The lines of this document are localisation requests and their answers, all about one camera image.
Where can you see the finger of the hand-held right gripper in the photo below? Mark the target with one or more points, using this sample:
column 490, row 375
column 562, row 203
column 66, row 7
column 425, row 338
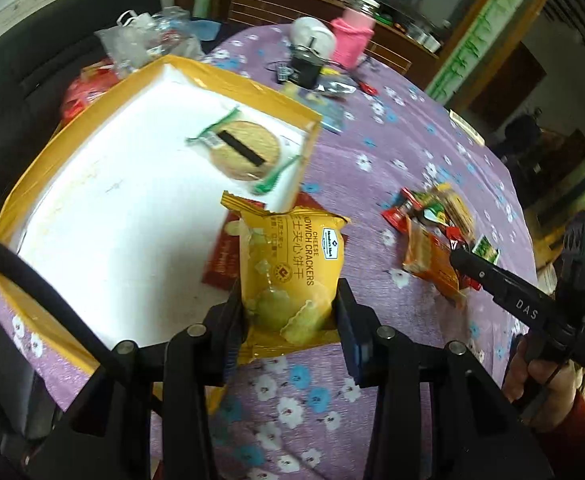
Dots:
column 502, row 290

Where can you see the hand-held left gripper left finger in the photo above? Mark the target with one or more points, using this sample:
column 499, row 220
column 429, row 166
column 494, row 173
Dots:
column 227, row 325

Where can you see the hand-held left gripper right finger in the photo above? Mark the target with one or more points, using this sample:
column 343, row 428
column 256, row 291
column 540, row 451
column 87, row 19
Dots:
column 357, row 355

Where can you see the orange cracker packet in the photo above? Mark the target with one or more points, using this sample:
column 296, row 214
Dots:
column 430, row 260

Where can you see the yellow cracker packet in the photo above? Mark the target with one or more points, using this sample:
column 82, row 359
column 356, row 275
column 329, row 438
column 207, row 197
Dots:
column 292, row 260

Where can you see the yellow cardboard box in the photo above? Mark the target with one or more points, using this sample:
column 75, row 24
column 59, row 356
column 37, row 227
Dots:
column 122, row 200

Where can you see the person's right forearm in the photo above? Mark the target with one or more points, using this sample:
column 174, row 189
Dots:
column 577, row 415

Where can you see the person's right hand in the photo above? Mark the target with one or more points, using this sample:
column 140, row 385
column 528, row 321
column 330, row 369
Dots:
column 542, row 380

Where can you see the green small packet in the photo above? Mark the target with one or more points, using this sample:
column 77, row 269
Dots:
column 486, row 250

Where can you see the red flat packet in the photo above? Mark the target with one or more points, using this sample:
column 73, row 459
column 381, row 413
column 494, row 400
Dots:
column 222, row 260

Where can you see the dark red snack packet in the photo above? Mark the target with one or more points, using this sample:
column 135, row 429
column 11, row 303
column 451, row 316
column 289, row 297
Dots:
column 455, row 234

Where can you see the yellow orange snack box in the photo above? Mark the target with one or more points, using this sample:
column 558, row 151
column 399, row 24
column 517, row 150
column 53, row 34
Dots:
column 457, row 207

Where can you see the green yellow snack packet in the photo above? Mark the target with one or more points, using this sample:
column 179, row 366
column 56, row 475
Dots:
column 432, row 210

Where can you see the round biscuit packet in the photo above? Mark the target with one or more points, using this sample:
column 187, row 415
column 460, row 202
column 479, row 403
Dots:
column 257, row 135

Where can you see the purple floral tablecloth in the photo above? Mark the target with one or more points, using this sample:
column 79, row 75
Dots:
column 372, row 135

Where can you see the blue yellow booklet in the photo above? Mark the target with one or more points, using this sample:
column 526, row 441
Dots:
column 330, row 115

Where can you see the red small tool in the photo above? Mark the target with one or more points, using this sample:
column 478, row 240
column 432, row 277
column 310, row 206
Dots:
column 367, row 87

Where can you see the grey foil packet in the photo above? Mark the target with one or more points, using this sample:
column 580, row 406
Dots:
column 337, row 87

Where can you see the black box device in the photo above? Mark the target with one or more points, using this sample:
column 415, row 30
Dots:
column 305, row 67

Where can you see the red snack bag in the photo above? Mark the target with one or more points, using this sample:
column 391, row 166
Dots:
column 80, row 95

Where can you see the pink bag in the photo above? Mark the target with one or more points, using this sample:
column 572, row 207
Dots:
column 352, row 40

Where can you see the blue plastic bag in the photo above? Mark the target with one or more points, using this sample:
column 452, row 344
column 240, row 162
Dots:
column 205, row 29

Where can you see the clear plastic bag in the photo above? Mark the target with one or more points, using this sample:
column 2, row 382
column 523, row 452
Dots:
column 127, row 42

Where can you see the white round device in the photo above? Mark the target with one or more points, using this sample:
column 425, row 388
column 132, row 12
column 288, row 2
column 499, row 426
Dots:
column 312, row 30

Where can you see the black sofa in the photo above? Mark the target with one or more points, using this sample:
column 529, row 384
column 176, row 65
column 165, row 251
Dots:
column 47, row 35

